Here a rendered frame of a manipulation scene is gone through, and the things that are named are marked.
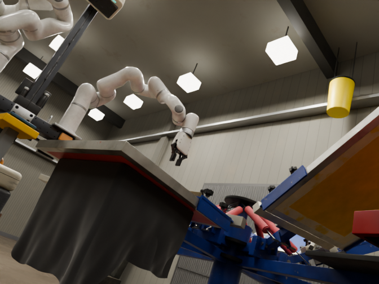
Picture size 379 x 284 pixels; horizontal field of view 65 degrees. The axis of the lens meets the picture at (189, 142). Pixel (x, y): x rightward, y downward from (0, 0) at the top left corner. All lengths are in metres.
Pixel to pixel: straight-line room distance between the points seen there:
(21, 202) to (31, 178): 0.89
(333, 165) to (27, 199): 11.72
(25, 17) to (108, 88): 0.51
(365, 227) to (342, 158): 0.34
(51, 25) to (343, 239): 1.91
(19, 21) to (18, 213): 11.10
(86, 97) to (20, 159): 10.75
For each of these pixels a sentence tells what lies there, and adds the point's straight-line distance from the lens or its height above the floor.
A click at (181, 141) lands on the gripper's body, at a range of 1.56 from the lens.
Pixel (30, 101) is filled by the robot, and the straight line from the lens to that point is 1.67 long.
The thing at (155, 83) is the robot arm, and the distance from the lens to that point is 1.75.
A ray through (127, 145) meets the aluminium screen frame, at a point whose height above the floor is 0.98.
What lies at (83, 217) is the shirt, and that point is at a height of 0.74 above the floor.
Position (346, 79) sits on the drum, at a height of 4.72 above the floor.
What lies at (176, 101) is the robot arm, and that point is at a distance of 1.63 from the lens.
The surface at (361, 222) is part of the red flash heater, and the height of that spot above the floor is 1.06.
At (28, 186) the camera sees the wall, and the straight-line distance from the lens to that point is 12.51.
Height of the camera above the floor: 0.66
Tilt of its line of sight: 24 degrees up
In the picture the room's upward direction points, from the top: 21 degrees clockwise
